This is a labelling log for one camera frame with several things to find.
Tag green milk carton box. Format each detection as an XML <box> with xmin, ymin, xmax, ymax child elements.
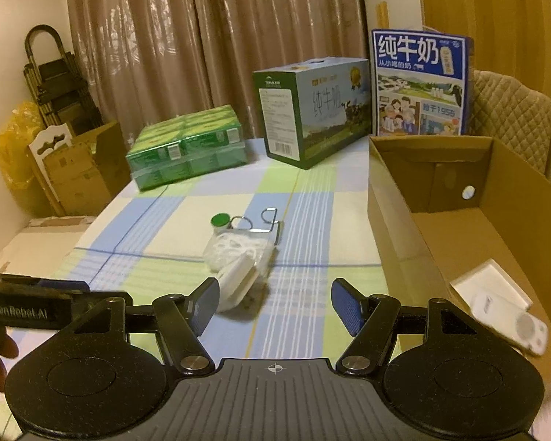
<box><xmin>253</xmin><ymin>57</ymin><xmax>372</xmax><ymax>169</ymax></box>

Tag beige quilted chair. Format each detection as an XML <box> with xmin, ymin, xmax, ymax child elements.
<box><xmin>467</xmin><ymin>70</ymin><xmax>551</xmax><ymax>173</ymax></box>

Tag clear box of floss picks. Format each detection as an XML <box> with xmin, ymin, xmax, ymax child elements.
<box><xmin>203</xmin><ymin>231</ymin><xmax>274</xmax><ymax>278</ymax></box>

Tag white flat box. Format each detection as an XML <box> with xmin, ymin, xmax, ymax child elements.
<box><xmin>450</xmin><ymin>259</ymin><xmax>533</xmax><ymax>311</ymax></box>

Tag green capped small jar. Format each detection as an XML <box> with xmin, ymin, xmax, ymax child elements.
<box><xmin>211</xmin><ymin>212</ymin><xmax>232</xmax><ymax>236</ymax></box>

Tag checkered tablecloth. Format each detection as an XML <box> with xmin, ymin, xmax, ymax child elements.
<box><xmin>0</xmin><ymin>134</ymin><xmax>451</xmax><ymax>369</ymax></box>

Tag black folding step ladder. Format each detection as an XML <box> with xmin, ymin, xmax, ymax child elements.
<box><xmin>24</xmin><ymin>24</ymin><xmax>103</xmax><ymax>136</ymax></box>

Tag metal wire rack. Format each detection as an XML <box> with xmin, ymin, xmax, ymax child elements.
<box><xmin>228</xmin><ymin>207</ymin><xmax>282</xmax><ymax>245</ymax></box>

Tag green shrink-wrapped carton pack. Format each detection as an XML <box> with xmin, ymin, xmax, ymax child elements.
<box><xmin>126</xmin><ymin>105</ymin><xmax>248</xmax><ymax>191</ymax></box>

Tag cardboard boxes on floor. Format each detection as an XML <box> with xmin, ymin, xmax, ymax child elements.
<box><xmin>26</xmin><ymin>122</ymin><xmax>131</xmax><ymax>216</ymax></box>

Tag brown curtain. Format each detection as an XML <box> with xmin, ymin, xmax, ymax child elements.
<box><xmin>67</xmin><ymin>0</ymin><xmax>367</xmax><ymax>139</ymax></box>

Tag blue milk carton box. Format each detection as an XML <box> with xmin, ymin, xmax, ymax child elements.
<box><xmin>371</xmin><ymin>29</ymin><xmax>473</xmax><ymax>136</ymax></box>

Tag yellow plastic bag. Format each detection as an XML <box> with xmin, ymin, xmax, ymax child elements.
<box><xmin>0</xmin><ymin>101</ymin><xmax>53</xmax><ymax>218</ymax></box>

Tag white remote control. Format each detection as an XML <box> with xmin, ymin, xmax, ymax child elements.
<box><xmin>471</xmin><ymin>290</ymin><xmax>548</xmax><ymax>356</ymax></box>

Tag wooden door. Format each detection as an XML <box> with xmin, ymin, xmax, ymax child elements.
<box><xmin>421</xmin><ymin>0</ymin><xmax>551</xmax><ymax>98</ymax></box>

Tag brown cardboard box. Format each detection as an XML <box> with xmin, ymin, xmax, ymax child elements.
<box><xmin>367</xmin><ymin>136</ymin><xmax>551</xmax><ymax>382</ymax></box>

